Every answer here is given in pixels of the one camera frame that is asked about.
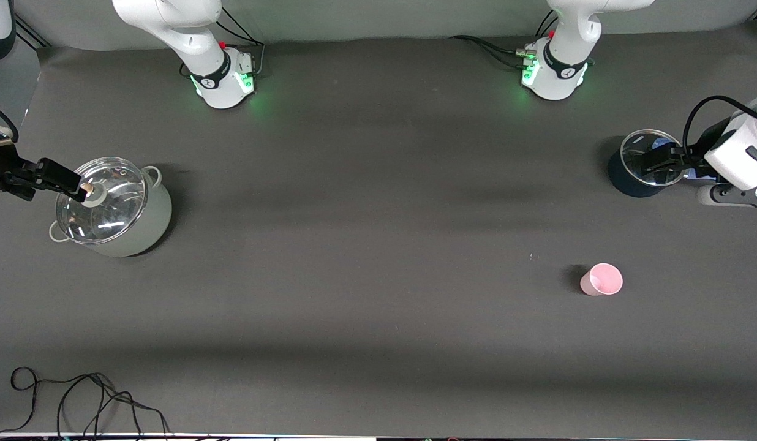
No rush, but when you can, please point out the dark grey table mat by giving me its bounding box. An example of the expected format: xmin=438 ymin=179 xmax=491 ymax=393
xmin=0 ymin=37 xmax=757 ymax=437

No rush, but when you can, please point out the glass lid blue knob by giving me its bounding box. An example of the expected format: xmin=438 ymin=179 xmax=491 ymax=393
xmin=620 ymin=129 xmax=685 ymax=186

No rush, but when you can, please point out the pale green cooking pot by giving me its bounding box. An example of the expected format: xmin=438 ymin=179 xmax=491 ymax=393
xmin=48 ymin=164 xmax=173 ymax=258

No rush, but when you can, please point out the pink plastic cup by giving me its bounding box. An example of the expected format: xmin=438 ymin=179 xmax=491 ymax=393
xmin=579 ymin=263 xmax=624 ymax=297

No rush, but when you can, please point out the black arm base cable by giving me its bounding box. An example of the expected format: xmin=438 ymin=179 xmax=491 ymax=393
xmin=449 ymin=35 xmax=535 ymax=69
xmin=535 ymin=9 xmax=558 ymax=39
xmin=216 ymin=6 xmax=266 ymax=77

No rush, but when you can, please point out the black metal frame rail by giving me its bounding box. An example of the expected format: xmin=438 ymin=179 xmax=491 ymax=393
xmin=14 ymin=17 xmax=50 ymax=50

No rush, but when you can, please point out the glass pot lid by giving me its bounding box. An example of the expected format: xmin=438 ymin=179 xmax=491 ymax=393
xmin=55 ymin=157 xmax=148 ymax=244

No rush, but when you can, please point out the long tangled black cable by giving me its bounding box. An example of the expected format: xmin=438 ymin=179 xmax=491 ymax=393
xmin=0 ymin=366 xmax=171 ymax=439

